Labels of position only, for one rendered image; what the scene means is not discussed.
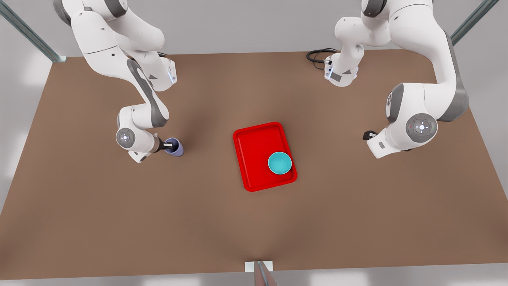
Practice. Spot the lavender blue cup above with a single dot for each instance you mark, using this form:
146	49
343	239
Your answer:
177	151

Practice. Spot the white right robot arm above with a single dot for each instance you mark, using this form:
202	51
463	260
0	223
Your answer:
107	43

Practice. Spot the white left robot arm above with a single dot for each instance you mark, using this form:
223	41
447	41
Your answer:
432	47

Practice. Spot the red rectangular tray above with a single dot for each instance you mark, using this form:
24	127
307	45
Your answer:
256	159

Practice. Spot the teal bowl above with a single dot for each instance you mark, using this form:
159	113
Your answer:
279	163

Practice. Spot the silver frame post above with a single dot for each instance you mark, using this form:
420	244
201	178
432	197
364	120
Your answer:
472	20
260	270
27	29

